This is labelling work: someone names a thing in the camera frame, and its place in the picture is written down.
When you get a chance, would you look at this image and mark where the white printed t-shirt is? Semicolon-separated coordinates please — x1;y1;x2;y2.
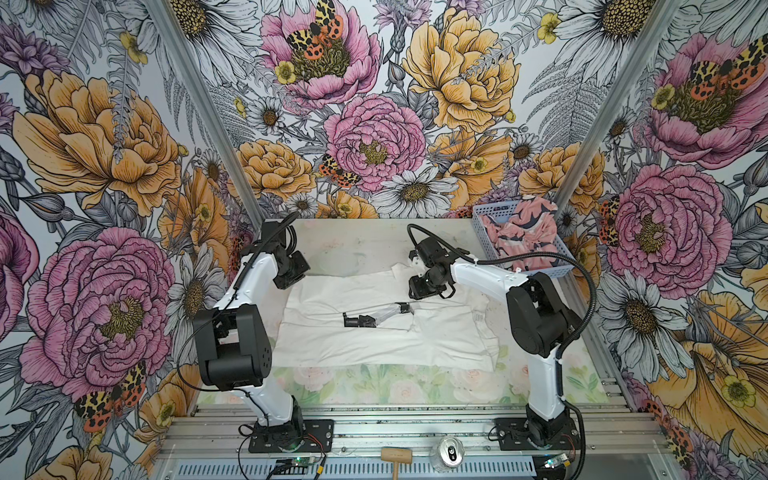
273;264;499;371

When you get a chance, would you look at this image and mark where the blue plastic laundry basket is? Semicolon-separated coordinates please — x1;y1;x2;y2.
471;199;578;280

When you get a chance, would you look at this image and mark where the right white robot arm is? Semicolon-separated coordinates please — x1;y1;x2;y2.
409;237;581;448

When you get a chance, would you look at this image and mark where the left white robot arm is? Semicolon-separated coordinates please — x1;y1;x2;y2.
192;213;309;448

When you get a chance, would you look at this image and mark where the pink patterned garment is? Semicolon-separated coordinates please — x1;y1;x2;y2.
479;196;558;258

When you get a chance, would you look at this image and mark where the wooden mallet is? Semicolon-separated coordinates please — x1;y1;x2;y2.
380;447;413;480

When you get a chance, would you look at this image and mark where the right green circuit board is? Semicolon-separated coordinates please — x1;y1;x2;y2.
542;453;571;469

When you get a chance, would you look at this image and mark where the green circuit board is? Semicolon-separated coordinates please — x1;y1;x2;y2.
270;456;324;475
542;453;571;469

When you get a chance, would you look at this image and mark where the left green circuit board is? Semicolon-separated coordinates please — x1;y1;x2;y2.
270;456;324;475

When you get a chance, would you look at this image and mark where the right black corrugated cable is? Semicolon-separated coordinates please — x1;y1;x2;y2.
406;223;599;480

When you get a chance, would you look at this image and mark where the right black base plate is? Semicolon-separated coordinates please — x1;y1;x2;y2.
492;415;582;451

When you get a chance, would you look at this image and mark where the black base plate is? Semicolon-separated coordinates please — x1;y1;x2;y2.
492;415;582;451
247;419;335;454

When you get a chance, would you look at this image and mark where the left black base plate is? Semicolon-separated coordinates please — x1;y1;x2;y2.
247;419;335;454

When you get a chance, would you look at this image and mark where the aluminium front rail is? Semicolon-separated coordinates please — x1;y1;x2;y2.
158;404;668;460

